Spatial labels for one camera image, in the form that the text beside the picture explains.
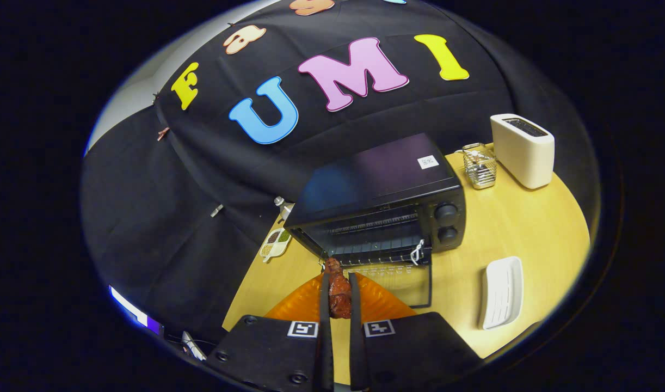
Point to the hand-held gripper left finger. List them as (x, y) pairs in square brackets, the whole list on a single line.
[(326, 348)]

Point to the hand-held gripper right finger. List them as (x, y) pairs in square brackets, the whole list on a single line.
[(355, 348)]

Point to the brown meat piece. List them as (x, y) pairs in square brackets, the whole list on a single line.
[(339, 296)]

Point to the black toaster oven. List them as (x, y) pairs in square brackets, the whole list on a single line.
[(376, 174)]

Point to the white toaster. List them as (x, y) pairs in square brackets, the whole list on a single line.
[(523, 158)]

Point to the white divided spice dish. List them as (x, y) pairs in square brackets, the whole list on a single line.
[(275, 245)]

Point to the small white device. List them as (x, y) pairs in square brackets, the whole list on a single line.
[(194, 345)]

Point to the clear bottle with silver cap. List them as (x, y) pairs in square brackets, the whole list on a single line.
[(284, 209)]

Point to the white rectangular dish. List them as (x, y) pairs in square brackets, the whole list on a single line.
[(501, 294)]

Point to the white cloth clip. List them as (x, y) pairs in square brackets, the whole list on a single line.
[(216, 210)]

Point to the bright lit screen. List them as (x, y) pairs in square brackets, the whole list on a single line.
[(134, 311)]

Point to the black backdrop cloth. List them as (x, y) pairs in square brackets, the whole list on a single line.
[(202, 163)]

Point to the pink cloth clip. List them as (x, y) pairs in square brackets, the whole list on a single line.
[(162, 134)]

